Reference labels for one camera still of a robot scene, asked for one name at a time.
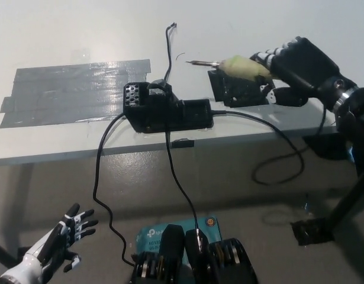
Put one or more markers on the teal tp-link box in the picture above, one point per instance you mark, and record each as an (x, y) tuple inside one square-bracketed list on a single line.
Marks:
[(149, 236)]

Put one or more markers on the grey duct tape patch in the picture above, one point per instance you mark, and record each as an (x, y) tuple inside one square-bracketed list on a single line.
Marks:
[(66, 91)]

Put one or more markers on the black soldering station base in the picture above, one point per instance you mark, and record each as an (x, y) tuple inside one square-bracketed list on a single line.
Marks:
[(164, 115)]

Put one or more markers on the black bracket under table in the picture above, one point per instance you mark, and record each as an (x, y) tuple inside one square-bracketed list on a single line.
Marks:
[(326, 148)]

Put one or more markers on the small black tape strip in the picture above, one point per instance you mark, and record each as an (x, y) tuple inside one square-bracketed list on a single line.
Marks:
[(182, 143)]

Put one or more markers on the black slanted table leg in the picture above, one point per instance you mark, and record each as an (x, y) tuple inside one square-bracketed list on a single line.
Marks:
[(350, 201)]

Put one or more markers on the tape-wrapped soldering iron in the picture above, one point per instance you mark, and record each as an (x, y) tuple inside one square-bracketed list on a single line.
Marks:
[(241, 66)]

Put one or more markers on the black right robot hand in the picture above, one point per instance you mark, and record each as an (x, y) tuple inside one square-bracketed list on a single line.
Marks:
[(306, 62)]

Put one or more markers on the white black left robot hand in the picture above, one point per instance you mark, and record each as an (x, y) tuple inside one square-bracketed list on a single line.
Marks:
[(36, 260)]

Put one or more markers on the black robot body blocks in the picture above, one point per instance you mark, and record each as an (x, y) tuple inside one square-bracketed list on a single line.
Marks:
[(173, 251)]

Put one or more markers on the black slanted rod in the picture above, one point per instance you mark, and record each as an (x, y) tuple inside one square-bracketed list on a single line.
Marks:
[(4, 254)]

